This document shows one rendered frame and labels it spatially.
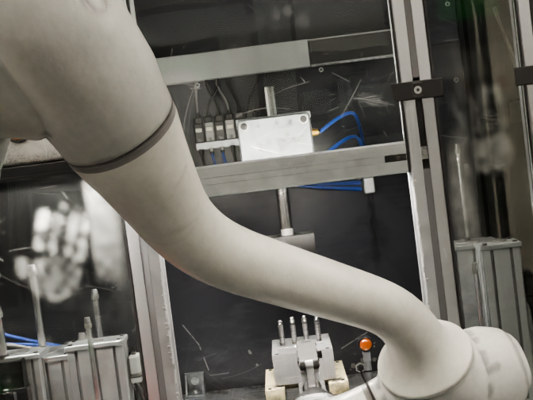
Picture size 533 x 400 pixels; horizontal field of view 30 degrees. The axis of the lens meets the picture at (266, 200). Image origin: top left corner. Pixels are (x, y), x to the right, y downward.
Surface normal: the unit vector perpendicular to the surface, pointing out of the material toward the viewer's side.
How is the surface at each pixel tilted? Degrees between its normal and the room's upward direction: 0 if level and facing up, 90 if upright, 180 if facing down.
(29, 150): 90
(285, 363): 90
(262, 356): 90
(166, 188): 120
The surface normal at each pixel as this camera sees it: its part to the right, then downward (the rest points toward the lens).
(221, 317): 0.00, 0.05
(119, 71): 0.72, 0.13
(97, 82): 0.44, 0.39
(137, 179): 0.26, 0.69
